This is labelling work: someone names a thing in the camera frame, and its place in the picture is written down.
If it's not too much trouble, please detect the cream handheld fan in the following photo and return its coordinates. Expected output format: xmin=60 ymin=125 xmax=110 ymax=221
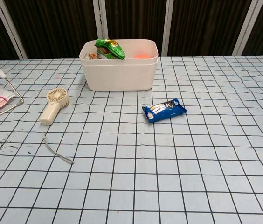
xmin=39 ymin=87 xmax=70 ymax=126

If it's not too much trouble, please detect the blue cookie packet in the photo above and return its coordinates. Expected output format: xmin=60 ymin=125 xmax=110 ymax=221
xmin=142 ymin=98 xmax=187 ymax=124

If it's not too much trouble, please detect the white plastic storage bin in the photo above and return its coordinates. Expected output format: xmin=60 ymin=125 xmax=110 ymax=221
xmin=79 ymin=39 xmax=159 ymax=91

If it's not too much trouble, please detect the blue checked tablecloth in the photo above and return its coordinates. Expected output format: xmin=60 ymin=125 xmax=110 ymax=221
xmin=0 ymin=55 xmax=263 ymax=224

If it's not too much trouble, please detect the green snack bag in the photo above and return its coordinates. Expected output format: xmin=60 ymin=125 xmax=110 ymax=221
xmin=95 ymin=39 xmax=126 ymax=60

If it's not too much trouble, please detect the grey fan wrist strap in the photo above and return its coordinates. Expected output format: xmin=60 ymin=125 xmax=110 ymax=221
xmin=42 ymin=133 xmax=75 ymax=165

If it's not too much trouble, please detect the white partition frame post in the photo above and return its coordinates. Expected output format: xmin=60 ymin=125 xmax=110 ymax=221
xmin=233 ymin=0 xmax=260 ymax=56
xmin=92 ymin=0 xmax=109 ymax=42
xmin=0 ymin=0 xmax=28 ymax=60
xmin=162 ymin=0 xmax=175 ymax=57

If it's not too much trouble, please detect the metal wire stand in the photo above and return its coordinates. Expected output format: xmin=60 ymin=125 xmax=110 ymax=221
xmin=0 ymin=59 xmax=25 ymax=127

